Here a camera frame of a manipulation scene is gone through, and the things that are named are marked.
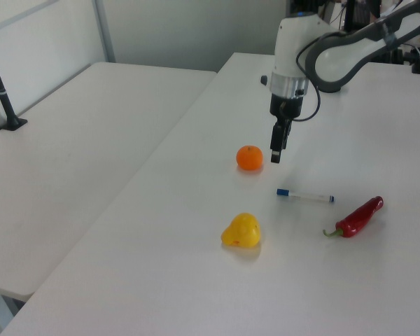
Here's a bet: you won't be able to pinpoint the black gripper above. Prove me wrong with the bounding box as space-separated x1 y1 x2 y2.
268 91 304 165

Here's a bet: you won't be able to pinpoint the white marker pen blue caps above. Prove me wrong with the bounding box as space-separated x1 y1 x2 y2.
276 188 336 205

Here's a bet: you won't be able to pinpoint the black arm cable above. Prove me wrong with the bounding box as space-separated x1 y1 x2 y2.
295 33 347 123

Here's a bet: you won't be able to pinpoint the red chili pepper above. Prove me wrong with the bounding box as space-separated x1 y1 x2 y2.
322 195 384 239

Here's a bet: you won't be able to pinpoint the black monitor stand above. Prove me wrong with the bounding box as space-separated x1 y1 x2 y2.
344 0 372 32

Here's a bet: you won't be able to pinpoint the grey partition frame post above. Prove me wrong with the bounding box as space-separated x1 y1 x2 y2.
92 0 117 64

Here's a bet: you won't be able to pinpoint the yellow pear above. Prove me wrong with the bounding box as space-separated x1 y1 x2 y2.
220 212 262 248

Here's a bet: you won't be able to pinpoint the black pole stand with base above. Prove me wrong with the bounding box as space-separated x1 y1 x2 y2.
0 34 29 132

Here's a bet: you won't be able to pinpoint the orange mandarin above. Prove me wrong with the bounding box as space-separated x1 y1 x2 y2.
235 144 265 172

